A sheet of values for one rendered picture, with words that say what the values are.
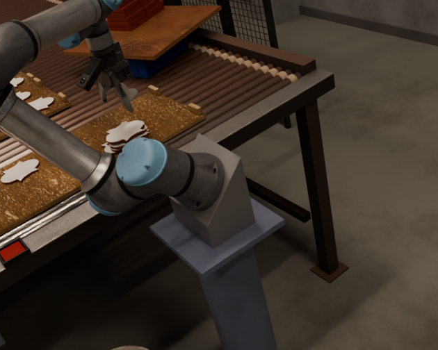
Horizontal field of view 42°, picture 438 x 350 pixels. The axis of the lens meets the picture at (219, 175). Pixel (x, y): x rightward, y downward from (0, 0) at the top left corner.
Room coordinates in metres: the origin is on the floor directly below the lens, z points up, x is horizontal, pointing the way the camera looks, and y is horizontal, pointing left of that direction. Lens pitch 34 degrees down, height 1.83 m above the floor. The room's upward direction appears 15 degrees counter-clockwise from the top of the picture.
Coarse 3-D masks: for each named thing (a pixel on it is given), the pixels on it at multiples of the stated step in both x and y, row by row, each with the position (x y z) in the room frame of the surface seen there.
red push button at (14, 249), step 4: (12, 244) 1.27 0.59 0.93; (16, 244) 1.27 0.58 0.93; (20, 244) 1.26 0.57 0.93; (8, 248) 1.26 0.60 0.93; (12, 248) 1.26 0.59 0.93; (16, 248) 1.25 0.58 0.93; (20, 248) 1.25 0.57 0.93; (24, 248) 1.25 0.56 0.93; (0, 252) 1.25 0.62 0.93; (4, 252) 1.25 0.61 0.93; (8, 252) 1.24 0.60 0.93; (12, 252) 1.24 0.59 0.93; (16, 252) 1.23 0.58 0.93; (20, 252) 1.23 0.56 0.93; (4, 256) 1.23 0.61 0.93; (8, 256) 1.23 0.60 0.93; (12, 256) 1.22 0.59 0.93; (4, 260) 1.21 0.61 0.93
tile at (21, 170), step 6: (18, 162) 1.70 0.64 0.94; (24, 162) 1.69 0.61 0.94; (30, 162) 1.68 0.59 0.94; (36, 162) 1.67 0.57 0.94; (12, 168) 1.67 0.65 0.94; (18, 168) 1.66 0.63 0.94; (24, 168) 1.65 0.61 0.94; (30, 168) 1.64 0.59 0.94; (36, 168) 1.64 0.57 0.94; (6, 174) 1.64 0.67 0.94; (12, 174) 1.63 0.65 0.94; (18, 174) 1.62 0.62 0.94; (24, 174) 1.61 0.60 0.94; (30, 174) 1.61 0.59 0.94; (6, 180) 1.61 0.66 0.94; (12, 180) 1.60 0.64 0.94; (18, 180) 1.59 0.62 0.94
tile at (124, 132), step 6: (138, 120) 1.68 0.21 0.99; (120, 126) 1.67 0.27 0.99; (126, 126) 1.66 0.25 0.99; (132, 126) 1.65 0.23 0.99; (138, 126) 1.63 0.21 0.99; (108, 132) 1.65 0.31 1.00; (114, 132) 1.64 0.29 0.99; (120, 132) 1.63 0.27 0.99; (126, 132) 1.62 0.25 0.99; (132, 132) 1.61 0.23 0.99; (138, 132) 1.60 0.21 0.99; (108, 138) 1.61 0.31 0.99; (114, 138) 1.60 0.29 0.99; (120, 138) 1.59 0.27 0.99; (126, 138) 1.58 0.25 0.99
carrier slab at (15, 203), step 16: (16, 160) 1.73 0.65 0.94; (0, 176) 1.65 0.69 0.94; (32, 176) 1.60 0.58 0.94; (48, 176) 1.57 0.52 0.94; (64, 176) 1.55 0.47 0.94; (0, 192) 1.55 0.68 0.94; (16, 192) 1.53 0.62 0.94; (32, 192) 1.50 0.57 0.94; (48, 192) 1.48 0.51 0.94; (64, 192) 1.46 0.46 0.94; (0, 208) 1.46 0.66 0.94; (16, 208) 1.44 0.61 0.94; (32, 208) 1.42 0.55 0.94; (0, 224) 1.38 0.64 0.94; (16, 224) 1.37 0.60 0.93
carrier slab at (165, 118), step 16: (144, 96) 1.98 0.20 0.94; (160, 96) 1.94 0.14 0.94; (112, 112) 1.91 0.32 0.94; (128, 112) 1.88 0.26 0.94; (144, 112) 1.84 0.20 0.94; (160, 112) 1.81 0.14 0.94; (176, 112) 1.78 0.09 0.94; (192, 112) 1.75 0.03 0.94; (80, 128) 1.85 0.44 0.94; (96, 128) 1.82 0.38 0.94; (112, 128) 1.78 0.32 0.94; (160, 128) 1.70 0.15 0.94; (176, 128) 1.67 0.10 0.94; (96, 144) 1.70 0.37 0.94
